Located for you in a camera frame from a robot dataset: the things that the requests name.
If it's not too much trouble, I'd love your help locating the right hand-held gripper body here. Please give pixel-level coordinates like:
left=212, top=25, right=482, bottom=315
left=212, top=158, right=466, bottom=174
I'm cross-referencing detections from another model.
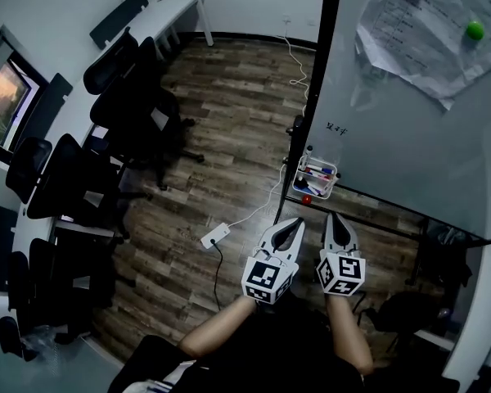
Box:
left=314, top=248, right=367, bottom=297

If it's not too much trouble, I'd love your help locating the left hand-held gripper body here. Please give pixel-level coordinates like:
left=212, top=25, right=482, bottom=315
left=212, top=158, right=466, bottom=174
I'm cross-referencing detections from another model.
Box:
left=241, top=246, right=300, bottom=305

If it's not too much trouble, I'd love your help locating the person's left forearm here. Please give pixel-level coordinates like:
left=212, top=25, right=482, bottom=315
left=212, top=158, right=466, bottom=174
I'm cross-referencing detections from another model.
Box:
left=178, top=295, right=258, bottom=359

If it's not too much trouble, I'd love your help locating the person's right forearm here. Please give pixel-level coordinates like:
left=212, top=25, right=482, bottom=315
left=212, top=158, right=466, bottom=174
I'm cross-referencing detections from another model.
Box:
left=325, top=293, right=374, bottom=376

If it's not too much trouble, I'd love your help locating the white plastic marker tray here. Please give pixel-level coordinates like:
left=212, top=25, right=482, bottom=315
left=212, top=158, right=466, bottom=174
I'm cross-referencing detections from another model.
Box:
left=291, top=156, right=340, bottom=200

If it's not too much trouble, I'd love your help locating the black-framed whiteboard on stand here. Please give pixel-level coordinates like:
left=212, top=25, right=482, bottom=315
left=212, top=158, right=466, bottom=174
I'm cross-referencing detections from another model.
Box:
left=274, top=0, right=491, bottom=247

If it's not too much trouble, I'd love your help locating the white power strip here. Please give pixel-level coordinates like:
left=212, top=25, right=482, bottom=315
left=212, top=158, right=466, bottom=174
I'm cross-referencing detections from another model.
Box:
left=200, top=223, right=232, bottom=250

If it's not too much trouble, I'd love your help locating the person's black clothing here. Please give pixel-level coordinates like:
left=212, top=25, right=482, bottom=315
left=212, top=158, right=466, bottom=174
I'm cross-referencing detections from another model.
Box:
left=106, top=296, right=367, bottom=393

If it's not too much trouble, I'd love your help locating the grey fabric bag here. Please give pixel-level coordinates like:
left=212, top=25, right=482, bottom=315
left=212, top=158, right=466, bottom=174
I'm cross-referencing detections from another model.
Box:
left=427, top=219, right=471, bottom=249

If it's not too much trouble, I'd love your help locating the black backpack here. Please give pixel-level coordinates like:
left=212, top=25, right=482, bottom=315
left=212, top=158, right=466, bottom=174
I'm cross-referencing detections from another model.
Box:
left=412, top=219, right=474, bottom=290

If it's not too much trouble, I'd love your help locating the small white desk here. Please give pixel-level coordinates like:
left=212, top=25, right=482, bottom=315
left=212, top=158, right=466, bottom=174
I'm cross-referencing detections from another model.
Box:
left=412, top=235, right=491, bottom=384

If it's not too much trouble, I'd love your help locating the crumpled printed paper sheet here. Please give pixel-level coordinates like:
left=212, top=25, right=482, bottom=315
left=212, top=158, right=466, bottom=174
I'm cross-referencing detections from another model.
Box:
left=354, top=0, right=491, bottom=112

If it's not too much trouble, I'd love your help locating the clear plastic bag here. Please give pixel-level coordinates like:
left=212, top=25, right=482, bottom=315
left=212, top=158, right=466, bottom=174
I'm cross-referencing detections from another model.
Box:
left=20, top=325, right=69, bottom=359

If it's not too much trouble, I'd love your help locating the green round magnet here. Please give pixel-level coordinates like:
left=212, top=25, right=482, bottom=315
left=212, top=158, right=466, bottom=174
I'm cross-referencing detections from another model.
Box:
left=465, top=20, right=485, bottom=41

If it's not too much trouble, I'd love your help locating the long white desk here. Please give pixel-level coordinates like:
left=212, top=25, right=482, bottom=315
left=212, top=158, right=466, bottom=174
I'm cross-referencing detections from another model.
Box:
left=7, top=0, right=214, bottom=286

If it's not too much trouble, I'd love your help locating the dark grey desk partition panel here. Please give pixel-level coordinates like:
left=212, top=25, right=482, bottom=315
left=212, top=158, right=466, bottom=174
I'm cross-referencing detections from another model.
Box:
left=0, top=206, right=20, bottom=292
left=88, top=0, right=149, bottom=51
left=14, top=72, right=74, bottom=151

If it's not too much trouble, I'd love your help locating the black-framed window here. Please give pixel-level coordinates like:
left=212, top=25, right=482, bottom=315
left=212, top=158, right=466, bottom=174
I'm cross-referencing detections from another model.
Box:
left=0, top=49, right=50, bottom=155

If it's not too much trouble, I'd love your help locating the white power cable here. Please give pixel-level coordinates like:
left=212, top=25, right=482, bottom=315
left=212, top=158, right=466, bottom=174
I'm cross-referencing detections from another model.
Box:
left=227, top=20, right=311, bottom=228

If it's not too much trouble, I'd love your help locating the black power cable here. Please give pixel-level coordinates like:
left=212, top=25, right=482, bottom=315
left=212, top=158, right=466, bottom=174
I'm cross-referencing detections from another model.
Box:
left=209, top=238, right=225, bottom=310

